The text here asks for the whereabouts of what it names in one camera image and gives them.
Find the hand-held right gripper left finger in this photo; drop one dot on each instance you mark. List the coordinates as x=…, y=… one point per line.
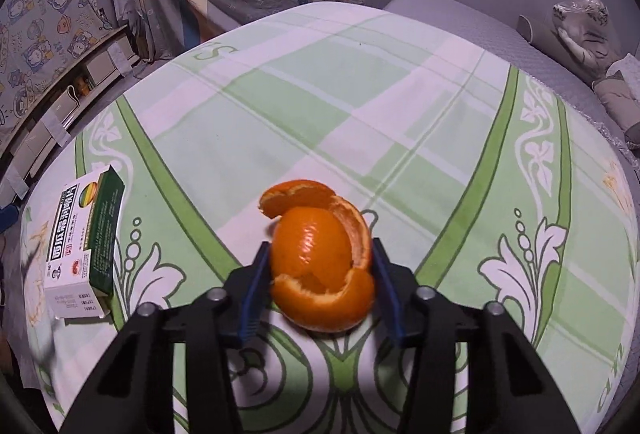
x=255, y=299

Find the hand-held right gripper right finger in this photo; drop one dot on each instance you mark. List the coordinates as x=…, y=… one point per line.
x=387, y=299

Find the white and green medicine box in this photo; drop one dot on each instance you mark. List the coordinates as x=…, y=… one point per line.
x=80, y=239

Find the green patterned mat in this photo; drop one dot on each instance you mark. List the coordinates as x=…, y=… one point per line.
x=350, y=114

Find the wooden shelf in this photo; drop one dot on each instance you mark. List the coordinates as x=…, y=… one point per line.
x=75, y=84

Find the grey bolster pillow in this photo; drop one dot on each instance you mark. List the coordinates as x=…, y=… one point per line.
x=542, y=42

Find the plush tiger in plastic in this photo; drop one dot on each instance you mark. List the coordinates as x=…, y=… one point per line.
x=585, y=34

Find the cartoon printed cloth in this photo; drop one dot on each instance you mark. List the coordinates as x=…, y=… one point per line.
x=45, y=29

